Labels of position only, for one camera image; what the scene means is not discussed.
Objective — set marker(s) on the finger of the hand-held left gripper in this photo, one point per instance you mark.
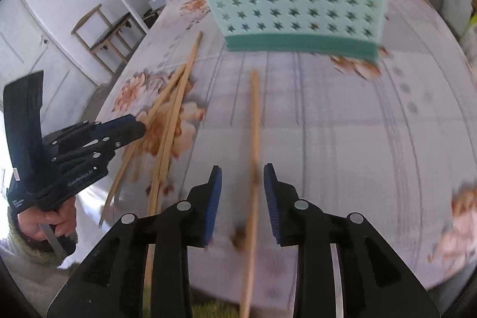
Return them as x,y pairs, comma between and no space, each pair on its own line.
123,126
104,150

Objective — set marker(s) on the wooden chopstick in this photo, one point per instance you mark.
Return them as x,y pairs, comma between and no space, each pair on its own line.
255,117
164,107
192,61
167,91
169,139

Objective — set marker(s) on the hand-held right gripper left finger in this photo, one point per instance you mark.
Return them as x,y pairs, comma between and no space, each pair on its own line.
212,206

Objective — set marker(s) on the wooden chair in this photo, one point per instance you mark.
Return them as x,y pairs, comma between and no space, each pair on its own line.
111,33

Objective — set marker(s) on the person's left forearm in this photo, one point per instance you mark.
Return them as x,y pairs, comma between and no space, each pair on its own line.
22,266

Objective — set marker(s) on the green fuzzy clothing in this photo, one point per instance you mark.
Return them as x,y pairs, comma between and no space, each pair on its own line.
208,308

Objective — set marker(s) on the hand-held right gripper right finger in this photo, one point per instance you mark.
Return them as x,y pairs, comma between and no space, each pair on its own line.
272,206

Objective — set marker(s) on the person's left hand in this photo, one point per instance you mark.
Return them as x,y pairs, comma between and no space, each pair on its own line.
56,222

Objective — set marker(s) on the white door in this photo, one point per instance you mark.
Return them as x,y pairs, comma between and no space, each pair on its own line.
37,53

